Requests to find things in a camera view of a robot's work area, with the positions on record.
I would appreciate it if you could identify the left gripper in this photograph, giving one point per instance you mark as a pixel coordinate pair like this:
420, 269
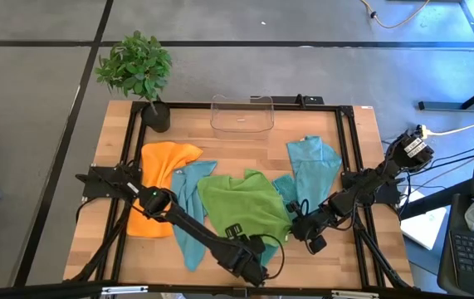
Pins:
240, 257

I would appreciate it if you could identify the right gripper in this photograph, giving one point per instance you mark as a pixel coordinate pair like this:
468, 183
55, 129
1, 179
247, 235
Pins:
309, 226

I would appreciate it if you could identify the green microfiber towel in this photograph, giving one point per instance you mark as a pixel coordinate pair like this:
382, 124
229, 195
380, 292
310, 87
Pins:
245, 203

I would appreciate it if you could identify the light blue microfiber towel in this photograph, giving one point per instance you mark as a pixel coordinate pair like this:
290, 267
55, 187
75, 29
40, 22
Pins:
191, 182
313, 162

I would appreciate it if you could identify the orange microfiber towel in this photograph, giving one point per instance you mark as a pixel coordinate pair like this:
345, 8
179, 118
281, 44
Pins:
159, 166

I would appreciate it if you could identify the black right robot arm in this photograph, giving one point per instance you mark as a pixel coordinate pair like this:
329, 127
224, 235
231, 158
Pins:
369, 182

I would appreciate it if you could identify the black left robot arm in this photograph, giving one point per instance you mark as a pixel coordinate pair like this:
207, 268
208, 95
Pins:
191, 226

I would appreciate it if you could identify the clear plastic bin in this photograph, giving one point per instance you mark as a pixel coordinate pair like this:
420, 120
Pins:
240, 120

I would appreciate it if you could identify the black mounting bar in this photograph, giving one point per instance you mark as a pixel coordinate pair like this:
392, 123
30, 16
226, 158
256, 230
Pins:
278, 99

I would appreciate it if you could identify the white notebook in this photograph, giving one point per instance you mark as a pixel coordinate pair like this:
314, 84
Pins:
423, 226

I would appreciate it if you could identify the black desk foot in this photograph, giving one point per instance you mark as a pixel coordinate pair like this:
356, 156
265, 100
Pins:
440, 106

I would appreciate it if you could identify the dark grey laptop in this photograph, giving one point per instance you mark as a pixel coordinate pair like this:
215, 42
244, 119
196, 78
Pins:
473, 253

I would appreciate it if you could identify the green potted plant black pot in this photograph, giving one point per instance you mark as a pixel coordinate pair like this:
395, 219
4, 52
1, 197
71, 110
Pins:
137, 66

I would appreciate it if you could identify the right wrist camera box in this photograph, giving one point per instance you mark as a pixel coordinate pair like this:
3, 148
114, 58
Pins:
318, 245

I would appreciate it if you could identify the silver metal bracket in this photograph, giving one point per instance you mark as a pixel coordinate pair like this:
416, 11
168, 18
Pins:
124, 290
355, 295

